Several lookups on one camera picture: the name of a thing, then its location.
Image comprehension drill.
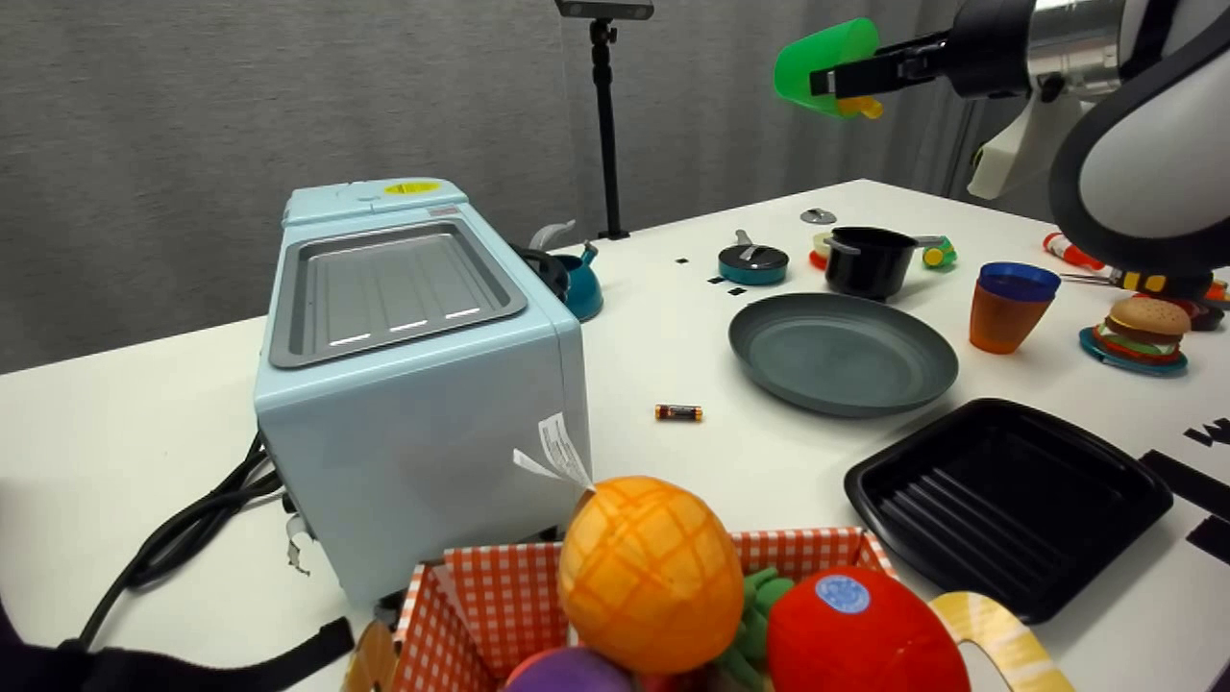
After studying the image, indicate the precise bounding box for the orange cup with blue rim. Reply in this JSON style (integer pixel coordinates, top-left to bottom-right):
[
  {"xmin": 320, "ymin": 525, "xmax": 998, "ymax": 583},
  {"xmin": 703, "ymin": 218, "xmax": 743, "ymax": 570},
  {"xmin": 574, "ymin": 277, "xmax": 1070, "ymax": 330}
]
[{"xmin": 965, "ymin": 256, "xmax": 1063, "ymax": 359}]

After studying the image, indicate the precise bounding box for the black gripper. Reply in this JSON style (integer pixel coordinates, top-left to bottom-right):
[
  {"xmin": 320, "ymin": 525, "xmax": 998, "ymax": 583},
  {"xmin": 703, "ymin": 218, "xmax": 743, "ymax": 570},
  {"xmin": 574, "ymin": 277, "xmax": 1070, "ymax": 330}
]
[{"xmin": 806, "ymin": 0, "xmax": 1036, "ymax": 102}]

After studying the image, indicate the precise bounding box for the black ribbed grill tray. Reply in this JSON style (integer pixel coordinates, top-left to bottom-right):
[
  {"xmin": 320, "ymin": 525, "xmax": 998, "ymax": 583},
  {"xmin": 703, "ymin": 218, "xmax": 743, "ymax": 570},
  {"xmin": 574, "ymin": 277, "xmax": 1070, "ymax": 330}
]
[{"xmin": 842, "ymin": 397, "xmax": 1175, "ymax": 626}]

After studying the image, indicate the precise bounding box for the black power cable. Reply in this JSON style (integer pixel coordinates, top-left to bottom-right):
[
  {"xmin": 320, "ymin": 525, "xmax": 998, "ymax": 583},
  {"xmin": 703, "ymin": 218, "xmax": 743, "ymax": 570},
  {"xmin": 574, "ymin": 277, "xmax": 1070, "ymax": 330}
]
[{"xmin": 74, "ymin": 432, "xmax": 289, "ymax": 650}]

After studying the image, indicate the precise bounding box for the orange plush fruit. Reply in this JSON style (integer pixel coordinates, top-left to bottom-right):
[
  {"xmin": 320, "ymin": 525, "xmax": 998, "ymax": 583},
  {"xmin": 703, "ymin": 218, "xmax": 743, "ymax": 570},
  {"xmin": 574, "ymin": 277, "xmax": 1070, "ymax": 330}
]
[{"xmin": 552, "ymin": 474, "xmax": 749, "ymax": 682}]

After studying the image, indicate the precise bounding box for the purple plush fruit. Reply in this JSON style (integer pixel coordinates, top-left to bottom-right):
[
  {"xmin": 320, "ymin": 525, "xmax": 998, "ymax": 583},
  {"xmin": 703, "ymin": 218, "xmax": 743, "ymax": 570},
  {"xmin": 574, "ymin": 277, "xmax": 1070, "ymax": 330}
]
[{"xmin": 501, "ymin": 642, "xmax": 639, "ymax": 692}]

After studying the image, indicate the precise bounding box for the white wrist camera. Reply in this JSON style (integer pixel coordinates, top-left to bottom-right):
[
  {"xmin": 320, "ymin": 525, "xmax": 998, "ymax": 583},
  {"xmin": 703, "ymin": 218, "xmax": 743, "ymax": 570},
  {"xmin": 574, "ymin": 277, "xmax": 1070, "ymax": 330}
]
[{"xmin": 965, "ymin": 92, "xmax": 1070, "ymax": 207}]

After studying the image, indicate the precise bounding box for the black tape strip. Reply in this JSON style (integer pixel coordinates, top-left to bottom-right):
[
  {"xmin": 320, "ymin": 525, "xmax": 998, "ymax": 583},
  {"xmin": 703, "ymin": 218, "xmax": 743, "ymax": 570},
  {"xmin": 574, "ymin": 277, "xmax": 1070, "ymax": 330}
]
[
  {"xmin": 1183, "ymin": 511, "xmax": 1230, "ymax": 570},
  {"xmin": 1136, "ymin": 447, "xmax": 1230, "ymax": 523}
]

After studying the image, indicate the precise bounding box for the orange white toy bottle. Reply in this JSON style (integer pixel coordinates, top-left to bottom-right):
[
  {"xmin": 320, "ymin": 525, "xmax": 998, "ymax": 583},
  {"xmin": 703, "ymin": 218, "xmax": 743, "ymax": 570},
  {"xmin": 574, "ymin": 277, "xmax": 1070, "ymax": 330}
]
[{"xmin": 1036, "ymin": 228, "xmax": 1097, "ymax": 277}]

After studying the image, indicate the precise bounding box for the green yellow toy corn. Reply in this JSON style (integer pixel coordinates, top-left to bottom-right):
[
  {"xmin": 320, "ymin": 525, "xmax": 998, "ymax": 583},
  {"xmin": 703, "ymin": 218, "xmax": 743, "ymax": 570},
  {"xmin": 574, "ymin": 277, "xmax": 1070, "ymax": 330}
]
[{"xmin": 917, "ymin": 234, "xmax": 961, "ymax": 277}]

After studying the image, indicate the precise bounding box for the teal toy kettle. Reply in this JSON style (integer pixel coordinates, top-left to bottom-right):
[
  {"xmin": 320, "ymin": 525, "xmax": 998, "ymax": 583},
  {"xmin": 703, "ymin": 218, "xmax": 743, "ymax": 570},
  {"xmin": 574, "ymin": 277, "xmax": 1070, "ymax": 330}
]
[{"xmin": 520, "ymin": 241, "xmax": 609, "ymax": 327}]

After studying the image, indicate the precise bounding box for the small teal toy plate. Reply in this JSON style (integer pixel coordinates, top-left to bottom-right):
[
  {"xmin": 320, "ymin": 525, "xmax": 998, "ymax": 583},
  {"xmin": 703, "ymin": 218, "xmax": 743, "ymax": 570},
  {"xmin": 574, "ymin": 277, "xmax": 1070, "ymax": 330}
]
[{"xmin": 1075, "ymin": 323, "xmax": 1193, "ymax": 379}]

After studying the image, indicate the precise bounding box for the small toy frying pan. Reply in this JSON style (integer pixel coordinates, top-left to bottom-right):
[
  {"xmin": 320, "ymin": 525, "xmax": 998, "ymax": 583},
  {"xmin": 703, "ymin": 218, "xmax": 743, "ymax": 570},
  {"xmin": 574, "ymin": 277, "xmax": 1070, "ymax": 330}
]
[{"xmin": 706, "ymin": 228, "xmax": 793, "ymax": 292}]

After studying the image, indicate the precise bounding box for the green plush leaf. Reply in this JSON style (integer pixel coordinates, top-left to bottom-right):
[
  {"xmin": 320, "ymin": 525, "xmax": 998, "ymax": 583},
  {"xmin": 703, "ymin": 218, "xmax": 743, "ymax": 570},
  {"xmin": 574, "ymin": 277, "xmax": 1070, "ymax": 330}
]
[{"xmin": 716, "ymin": 564, "xmax": 799, "ymax": 692}]

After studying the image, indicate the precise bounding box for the black camera tripod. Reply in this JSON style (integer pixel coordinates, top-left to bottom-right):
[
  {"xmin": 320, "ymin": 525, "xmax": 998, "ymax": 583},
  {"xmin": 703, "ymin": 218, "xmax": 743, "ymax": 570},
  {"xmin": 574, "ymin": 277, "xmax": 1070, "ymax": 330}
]
[{"xmin": 552, "ymin": 0, "xmax": 657, "ymax": 241}]

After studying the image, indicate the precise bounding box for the beige tape roll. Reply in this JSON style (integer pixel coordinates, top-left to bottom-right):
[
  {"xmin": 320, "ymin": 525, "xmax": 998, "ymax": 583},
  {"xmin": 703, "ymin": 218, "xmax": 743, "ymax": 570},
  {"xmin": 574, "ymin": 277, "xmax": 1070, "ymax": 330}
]
[{"xmin": 925, "ymin": 589, "xmax": 1075, "ymax": 692}]

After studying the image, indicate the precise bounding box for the grey green round plate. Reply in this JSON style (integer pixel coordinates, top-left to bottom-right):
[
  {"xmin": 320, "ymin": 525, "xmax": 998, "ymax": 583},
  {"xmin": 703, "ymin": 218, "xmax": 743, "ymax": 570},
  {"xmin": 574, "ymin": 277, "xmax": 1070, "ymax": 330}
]
[{"xmin": 728, "ymin": 289, "xmax": 961, "ymax": 421}]

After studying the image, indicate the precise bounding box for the red checkered box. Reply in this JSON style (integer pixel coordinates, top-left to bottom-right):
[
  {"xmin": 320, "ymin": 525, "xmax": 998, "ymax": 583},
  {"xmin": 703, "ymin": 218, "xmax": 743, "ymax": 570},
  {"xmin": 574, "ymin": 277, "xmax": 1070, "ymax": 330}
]
[{"xmin": 387, "ymin": 523, "xmax": 899, "ymax": 692}]

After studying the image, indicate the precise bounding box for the black bag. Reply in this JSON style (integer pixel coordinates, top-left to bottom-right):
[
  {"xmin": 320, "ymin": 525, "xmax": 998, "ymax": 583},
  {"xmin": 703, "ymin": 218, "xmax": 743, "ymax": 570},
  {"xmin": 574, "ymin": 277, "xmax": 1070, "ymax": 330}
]
[{"xmin": 0, "ymin": 598, "xmax": 357, "ymax": 692}]

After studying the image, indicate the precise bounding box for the light blue toaster oven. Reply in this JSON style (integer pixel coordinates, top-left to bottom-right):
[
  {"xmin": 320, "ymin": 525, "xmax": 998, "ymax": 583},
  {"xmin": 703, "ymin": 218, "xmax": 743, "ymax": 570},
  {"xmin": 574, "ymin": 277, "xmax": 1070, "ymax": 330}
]
[{"xmin": 248, "ymin": 173, "xmax": 594, "ymax": 615}]

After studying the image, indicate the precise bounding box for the black toy pot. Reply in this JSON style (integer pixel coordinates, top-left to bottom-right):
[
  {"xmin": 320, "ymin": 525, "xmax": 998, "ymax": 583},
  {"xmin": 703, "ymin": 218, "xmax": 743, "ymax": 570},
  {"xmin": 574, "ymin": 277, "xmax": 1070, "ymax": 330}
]
[{"xmin": 822, "ymin": 223, "xmax": 924, "ymax": 302}]

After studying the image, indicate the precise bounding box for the green plastic cup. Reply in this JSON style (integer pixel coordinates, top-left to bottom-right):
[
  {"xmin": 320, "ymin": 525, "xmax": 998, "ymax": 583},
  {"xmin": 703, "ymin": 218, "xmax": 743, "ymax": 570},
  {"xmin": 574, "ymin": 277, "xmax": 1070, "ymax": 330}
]
[{"xmin": 769, "ymin": 13, "xmax": 887, "ymax": 119}]

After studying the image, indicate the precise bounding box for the red plush fruit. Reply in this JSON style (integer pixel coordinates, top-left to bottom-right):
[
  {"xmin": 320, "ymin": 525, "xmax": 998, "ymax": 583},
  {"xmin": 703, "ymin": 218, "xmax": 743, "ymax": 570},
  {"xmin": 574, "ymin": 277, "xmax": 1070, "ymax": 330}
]
[{"xmin": 766, "ymin": 564, "xmax": 972, "ymax": 692}]

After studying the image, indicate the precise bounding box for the toy hamburger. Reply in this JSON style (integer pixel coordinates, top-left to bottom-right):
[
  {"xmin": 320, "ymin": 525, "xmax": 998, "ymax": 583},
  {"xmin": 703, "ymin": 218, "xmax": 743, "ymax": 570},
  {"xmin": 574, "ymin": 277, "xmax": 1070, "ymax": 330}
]
[{"xmin": 1092, "ymin": 292, "xmax": 1194, "ymax": 368}]

